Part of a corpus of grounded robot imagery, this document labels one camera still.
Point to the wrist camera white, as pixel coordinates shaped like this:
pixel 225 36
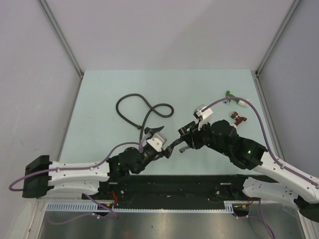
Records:
pixel 157 141
pixel 203 114

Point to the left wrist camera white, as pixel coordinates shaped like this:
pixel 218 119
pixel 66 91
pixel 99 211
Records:
pixel 157 141

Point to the green tap white elbow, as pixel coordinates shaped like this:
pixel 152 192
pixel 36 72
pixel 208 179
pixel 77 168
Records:
pixel 238 101

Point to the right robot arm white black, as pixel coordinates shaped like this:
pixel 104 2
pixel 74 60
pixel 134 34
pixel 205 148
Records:
pixel 291 186

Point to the brown tap white elbow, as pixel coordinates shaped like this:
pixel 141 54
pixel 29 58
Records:
pixel 238 119

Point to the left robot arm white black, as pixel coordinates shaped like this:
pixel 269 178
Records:
pixel 43 175

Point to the white slotted cable duct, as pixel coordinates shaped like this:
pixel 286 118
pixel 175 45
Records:
pixel 92 207

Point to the right aluminium frame post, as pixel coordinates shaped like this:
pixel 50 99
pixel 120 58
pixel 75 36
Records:
pixel 278 35

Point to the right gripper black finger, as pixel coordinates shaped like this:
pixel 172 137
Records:
pixel 183 143
pixel 187 128

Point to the aluminium frame post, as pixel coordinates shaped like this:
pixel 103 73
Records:
pixel 278 35
pixel 49 15

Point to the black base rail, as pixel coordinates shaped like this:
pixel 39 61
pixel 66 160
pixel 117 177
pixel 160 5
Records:
pixel 155 192

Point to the dark metal faucet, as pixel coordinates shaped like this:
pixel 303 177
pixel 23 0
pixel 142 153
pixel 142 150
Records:
pixel 184 136

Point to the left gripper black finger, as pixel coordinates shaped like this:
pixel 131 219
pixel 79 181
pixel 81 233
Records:
pixel 151 131
pixel 168 152

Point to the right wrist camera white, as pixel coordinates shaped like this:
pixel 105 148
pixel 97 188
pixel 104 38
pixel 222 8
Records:
pixel 203 114

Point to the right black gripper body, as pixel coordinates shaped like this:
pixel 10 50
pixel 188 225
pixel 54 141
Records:
pixel 202 138

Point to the left aluminium frame post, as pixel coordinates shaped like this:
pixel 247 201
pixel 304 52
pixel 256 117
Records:
pixel 49 15

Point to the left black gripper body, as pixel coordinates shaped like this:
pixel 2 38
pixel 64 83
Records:
pixel 160 153

